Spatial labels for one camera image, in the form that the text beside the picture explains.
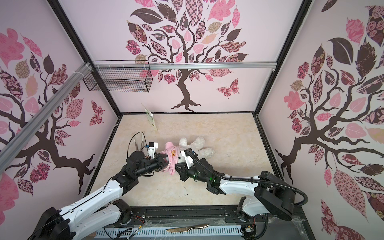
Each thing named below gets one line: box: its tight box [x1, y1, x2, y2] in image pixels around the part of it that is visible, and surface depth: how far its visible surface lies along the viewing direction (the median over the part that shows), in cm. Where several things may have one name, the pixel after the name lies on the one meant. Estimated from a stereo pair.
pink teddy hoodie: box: [160, 141, 181, 176], surface depth 74 cm
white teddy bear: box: [177, 137, 215, 164], surface depth 89 cm
